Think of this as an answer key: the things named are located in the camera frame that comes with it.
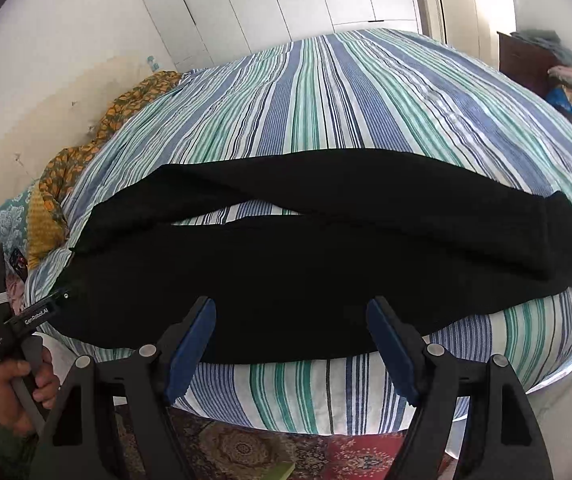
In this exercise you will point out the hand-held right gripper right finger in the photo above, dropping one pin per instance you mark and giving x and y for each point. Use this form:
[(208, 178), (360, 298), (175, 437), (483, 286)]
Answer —
[(391, 347)]

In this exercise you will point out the wooden cabinet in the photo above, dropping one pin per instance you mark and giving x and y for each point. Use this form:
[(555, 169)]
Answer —
[(516, 57)]

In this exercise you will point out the pink floral cloth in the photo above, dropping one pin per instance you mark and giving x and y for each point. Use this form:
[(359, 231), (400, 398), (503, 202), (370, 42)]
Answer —
[(16, 295)]

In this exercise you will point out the teal folded cloth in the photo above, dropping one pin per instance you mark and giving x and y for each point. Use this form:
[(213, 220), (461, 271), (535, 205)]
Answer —
[(546, 42)]

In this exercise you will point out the person's left forearm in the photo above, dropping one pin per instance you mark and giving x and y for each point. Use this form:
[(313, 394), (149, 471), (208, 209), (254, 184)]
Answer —
[(1, 452)]

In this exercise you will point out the green flat object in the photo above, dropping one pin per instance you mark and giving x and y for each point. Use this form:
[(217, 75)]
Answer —
[(278, 472)]

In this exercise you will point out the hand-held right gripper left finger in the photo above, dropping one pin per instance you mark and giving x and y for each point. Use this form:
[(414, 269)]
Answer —
[(192, 345)]

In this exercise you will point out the patterned rug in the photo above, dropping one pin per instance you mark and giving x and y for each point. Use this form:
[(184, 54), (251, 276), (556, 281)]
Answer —
[(246, 447)]

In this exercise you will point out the person's left hand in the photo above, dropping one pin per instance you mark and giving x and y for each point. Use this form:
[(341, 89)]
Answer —
[(6, 395)]

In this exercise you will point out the teal patterned pillow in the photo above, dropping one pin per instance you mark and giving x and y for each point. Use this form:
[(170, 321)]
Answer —
[(3, 220)]

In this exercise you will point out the black pants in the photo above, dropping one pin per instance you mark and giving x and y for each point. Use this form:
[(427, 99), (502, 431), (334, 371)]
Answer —
[(286, 270)]

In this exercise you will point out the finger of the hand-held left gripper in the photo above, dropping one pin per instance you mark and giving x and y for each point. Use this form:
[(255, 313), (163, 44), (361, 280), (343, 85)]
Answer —
[(66, 297)]

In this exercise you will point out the striped bed sheet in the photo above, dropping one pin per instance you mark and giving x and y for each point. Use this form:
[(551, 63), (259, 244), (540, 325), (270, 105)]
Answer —
[(346, 95)]

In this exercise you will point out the orange floral cloth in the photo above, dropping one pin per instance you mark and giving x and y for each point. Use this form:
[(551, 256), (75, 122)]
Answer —
[(66, 165)]

